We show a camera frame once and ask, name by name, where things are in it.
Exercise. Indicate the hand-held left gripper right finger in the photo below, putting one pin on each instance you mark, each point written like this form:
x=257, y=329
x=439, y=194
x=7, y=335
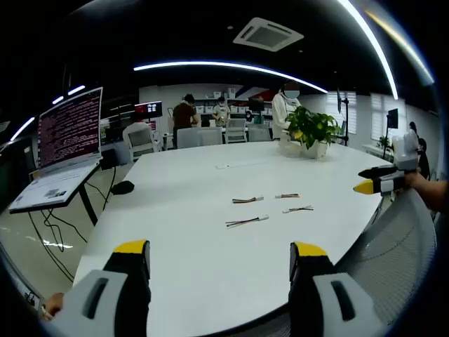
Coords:
x=336, y=302

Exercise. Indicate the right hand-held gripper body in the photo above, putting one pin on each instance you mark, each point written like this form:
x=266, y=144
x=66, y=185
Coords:
x=407, y=154

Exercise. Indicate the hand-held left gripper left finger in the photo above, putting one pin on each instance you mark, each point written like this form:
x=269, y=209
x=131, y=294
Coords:
x=87, y=302

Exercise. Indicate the person's left hand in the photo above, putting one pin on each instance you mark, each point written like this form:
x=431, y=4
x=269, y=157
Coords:
x=53, y=305

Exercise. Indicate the black monitor on stand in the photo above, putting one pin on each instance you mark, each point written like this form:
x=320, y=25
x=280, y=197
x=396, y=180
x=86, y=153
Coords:
x=393, y=117

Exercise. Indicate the black tripod stand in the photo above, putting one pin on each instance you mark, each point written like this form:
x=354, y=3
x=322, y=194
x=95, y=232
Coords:
x=345, y=119

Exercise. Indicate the grey mesh office chair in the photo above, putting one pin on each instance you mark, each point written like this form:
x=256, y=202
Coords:
x=393, y=252

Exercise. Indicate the white plant pot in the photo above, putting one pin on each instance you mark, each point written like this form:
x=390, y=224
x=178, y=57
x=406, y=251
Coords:
x=315, y=150

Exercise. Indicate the green potted plant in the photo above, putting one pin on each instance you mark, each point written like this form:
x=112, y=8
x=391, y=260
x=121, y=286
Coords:
x=312, y=124

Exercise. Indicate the black laptop stand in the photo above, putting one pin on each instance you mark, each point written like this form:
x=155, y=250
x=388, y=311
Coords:
x=89, y=203

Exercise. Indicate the ceiling light strip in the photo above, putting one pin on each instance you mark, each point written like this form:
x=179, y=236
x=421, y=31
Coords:
x=377, y=45
x=228, y=64

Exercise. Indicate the small black pouch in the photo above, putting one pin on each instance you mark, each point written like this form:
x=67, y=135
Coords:
x=122, y=187

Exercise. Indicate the shelf of white boxes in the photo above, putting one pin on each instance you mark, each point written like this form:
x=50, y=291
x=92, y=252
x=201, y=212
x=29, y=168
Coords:
x=231, y=105

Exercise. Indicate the white office chair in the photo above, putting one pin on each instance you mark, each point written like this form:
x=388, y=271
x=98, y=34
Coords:
x=138, y=138

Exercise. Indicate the white open laptop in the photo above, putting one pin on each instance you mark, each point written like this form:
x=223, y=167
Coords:
x=68, y=130

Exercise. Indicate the ceiling air conditioner unit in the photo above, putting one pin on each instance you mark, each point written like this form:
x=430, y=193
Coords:
x=268, y=34

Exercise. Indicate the red display screen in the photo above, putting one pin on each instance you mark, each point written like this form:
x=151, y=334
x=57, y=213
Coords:
x=149, y=108

